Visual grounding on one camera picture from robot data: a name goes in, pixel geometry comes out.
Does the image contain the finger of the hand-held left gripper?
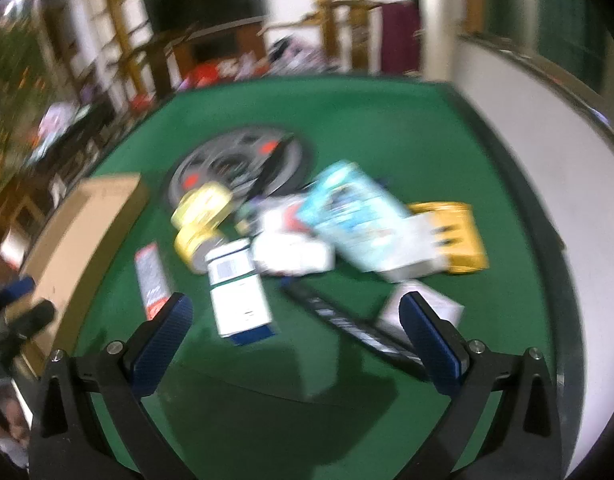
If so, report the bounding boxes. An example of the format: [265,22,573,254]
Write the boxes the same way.
[0,276,36,311]
[0,300,56,341]

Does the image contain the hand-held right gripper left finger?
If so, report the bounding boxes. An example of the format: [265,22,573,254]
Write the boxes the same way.
[28,292,198,480]

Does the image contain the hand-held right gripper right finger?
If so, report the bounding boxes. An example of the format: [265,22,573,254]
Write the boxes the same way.
[398,291,578,480]

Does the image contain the red toothpaste box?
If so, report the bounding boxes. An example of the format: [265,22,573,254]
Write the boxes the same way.
[134,242,170,322]

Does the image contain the shallow cardboard tray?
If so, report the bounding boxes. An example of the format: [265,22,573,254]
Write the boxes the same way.
[18,174,150,361]

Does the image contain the black marker blue cap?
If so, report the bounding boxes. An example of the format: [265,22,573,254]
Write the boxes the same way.
[279,280,428,376]

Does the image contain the yellow packet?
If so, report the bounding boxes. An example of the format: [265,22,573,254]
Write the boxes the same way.
[407,201,489,276]

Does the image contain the white and blue box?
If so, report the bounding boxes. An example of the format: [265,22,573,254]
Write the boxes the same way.
[204,239,280,347]

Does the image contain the yellow tape roll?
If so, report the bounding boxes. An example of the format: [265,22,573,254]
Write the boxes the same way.
[174,225,223,275]

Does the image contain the pale yellow case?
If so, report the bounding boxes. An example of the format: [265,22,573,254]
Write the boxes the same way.
[170,184,234,228]

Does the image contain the light blue cartoon packet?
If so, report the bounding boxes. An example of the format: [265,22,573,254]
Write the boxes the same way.
[297,160,413,273]

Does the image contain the white charger block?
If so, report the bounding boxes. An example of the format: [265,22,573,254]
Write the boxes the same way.
[252,210,336,277]

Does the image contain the black marker green cap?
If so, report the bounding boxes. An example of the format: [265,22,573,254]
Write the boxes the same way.
[246,137,294,198]

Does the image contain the white flat packet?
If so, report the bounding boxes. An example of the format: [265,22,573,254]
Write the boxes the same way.
[377,279,464,341]

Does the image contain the round grey table plate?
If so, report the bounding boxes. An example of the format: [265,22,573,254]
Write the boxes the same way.
[167,126,315,211]

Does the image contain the dark red cloth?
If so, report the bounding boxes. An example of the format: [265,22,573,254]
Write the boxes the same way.
[379,2,422,73]

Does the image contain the purple plastic bag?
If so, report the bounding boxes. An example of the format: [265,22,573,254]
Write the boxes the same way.
[267,35,338,73]

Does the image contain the tall air conditioner tower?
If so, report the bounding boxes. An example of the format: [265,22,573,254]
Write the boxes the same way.
[412,0,468,83]

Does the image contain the barred window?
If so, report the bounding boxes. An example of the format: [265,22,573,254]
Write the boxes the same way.
[462,0,614,106]

